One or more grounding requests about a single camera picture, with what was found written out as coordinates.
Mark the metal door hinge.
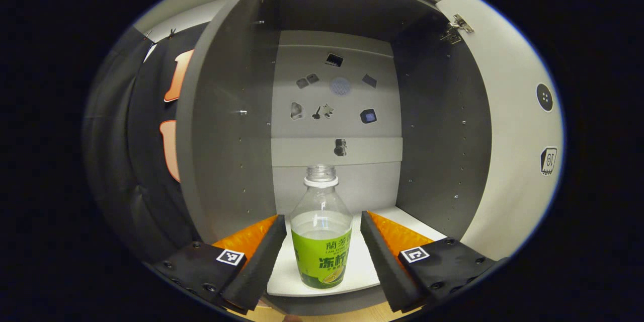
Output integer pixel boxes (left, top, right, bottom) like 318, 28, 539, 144
440, 14, 474, 43

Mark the black backdrop cloth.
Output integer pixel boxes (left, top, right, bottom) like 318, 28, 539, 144
83, 25, 202, 262

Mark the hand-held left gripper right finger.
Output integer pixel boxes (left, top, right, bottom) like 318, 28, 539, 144
360, 210, 504, 313

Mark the clear bottle with green label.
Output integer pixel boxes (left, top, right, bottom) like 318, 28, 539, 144
290, 164, 353, 290

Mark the dark grey cabinet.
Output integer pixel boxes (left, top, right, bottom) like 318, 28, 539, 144
176, 0, 494, 315

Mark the beige cabinet door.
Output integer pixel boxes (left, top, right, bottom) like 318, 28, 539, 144
435, 0, 564, 262

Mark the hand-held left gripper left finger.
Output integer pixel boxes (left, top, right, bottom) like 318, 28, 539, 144
145, 214, 287, 315

